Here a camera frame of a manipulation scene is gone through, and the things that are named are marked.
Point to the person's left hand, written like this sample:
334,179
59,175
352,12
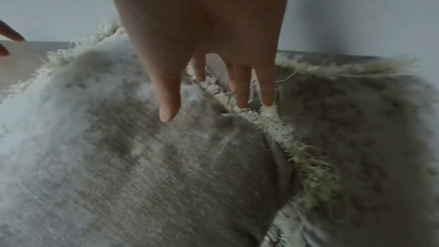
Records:
7,31

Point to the person's right hand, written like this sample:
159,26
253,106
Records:
205,10

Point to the grey rug with cream fringe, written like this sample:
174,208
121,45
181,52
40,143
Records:
137,172

